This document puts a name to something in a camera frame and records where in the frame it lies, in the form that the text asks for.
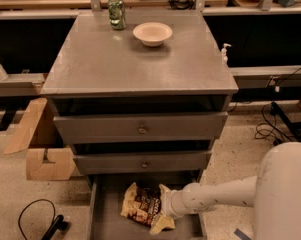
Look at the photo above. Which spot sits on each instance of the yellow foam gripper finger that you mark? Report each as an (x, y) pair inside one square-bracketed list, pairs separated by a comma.
[(162, 220)]

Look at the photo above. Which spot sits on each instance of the brown chip bag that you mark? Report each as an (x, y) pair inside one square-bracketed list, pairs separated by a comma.
[(141, 205)]

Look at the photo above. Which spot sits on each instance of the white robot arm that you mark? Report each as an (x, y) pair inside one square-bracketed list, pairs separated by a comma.
[(274, 194)]

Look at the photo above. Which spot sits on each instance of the grey bottom drawer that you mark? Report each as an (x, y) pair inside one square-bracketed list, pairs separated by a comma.
[(108, 190)]

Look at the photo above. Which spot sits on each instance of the grey top drawer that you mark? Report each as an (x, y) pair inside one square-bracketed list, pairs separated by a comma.
[(140, 127)]

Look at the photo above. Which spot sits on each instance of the grey drawer cabinet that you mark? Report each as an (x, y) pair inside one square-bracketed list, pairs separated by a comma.
[(100, 71)]

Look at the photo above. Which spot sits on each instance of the blue tape mark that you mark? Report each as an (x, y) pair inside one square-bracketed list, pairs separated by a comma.
[(241, 235)]

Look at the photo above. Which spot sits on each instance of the cardboard box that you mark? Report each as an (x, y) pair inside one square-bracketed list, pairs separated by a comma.
[(47, 158)]

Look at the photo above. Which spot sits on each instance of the white pump bottle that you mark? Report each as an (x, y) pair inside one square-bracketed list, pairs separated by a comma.
[(224, 52)]

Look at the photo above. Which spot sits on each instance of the white paper bowl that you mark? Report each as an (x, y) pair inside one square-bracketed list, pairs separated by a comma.
[(152, 34)]

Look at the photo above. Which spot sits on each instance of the green soda can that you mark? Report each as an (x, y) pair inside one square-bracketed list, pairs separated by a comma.
[(116, 9)]

